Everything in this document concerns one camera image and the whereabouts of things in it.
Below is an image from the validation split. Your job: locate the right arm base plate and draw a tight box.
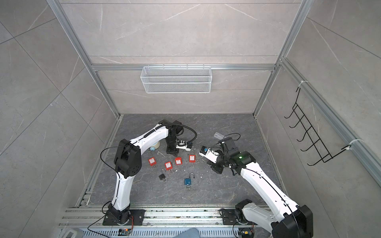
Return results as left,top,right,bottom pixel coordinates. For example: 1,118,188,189
219,208,257,226

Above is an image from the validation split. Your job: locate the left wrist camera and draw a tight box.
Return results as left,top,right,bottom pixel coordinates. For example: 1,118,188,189
176,141,193,151

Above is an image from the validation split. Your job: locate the small black padlock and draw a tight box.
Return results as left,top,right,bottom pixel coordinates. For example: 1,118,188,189
159,169,168,182

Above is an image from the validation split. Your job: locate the red padlock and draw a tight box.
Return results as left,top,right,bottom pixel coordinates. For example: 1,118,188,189
189,149,196,163
148,157,157,167
175,157,183,165
164,161,173,171

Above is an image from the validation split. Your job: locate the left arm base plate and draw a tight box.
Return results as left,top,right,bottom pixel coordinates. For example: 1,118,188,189
102,208,146,226

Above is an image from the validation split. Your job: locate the white wire mesh basket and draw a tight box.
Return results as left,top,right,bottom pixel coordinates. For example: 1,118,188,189
140,66,212,94

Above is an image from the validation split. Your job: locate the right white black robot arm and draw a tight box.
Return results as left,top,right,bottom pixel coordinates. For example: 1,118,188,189
199,137,314,238

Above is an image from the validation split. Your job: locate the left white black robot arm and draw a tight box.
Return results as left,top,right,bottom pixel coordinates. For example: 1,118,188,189
105,120,197,225

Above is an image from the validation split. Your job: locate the black wire hook rack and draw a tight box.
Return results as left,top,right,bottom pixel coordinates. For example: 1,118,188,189
284,87,360,167

